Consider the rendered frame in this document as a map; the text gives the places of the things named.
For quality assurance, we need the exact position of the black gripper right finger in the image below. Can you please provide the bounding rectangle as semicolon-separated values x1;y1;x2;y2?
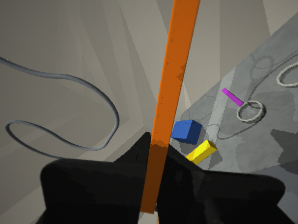
156;144;285;224

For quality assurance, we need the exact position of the orange long bar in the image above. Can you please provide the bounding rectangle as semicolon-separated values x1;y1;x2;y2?
140;0;200;214

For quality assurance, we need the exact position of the yellow rectangular block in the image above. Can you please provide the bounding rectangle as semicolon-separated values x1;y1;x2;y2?
186;140;217;165

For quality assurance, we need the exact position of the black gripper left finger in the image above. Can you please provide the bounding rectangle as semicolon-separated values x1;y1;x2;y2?
40;132;151;224

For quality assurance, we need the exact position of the blue box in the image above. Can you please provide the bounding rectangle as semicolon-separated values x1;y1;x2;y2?
171;120;202;144

